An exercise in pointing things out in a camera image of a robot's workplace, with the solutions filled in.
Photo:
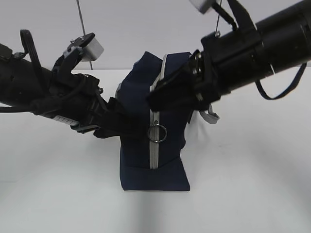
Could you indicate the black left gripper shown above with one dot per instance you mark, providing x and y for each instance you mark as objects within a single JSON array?
[{"x": 84, "y": 110}]

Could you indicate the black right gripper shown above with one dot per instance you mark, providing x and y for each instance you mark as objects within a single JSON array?
[{"x": 189, "y": 82}]

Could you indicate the navy blue lunch bag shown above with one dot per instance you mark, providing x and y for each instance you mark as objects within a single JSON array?
[{"x": 152, "y": 162}]

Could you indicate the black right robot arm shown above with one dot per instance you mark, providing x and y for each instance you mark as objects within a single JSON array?
[{"x": 247, "y": 54}]

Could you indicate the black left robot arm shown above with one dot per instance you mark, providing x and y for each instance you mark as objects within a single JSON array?
[{"x": 20, "y": 90}]

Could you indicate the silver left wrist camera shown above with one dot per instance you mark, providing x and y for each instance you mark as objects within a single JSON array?
[{"x": 89, "y": 47}]

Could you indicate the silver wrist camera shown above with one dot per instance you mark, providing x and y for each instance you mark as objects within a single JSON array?
[
  {"x": 203, "y": 6},
  {"x": 89, "y": 47}
]

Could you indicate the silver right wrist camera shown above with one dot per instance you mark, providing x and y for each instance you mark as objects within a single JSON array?
[{"x": 203, "y": 6}]

